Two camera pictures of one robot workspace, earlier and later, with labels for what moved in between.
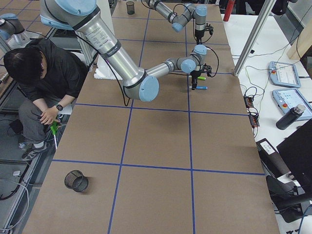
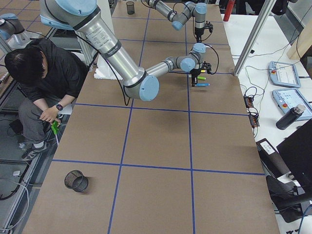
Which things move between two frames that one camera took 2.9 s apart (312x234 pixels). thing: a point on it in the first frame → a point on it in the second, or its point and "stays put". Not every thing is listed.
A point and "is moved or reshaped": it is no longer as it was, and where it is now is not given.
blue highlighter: x=201 y=87 is moved or reshaped
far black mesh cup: x=130 y=7 stays put
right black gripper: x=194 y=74 stays put
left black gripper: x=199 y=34 stays put
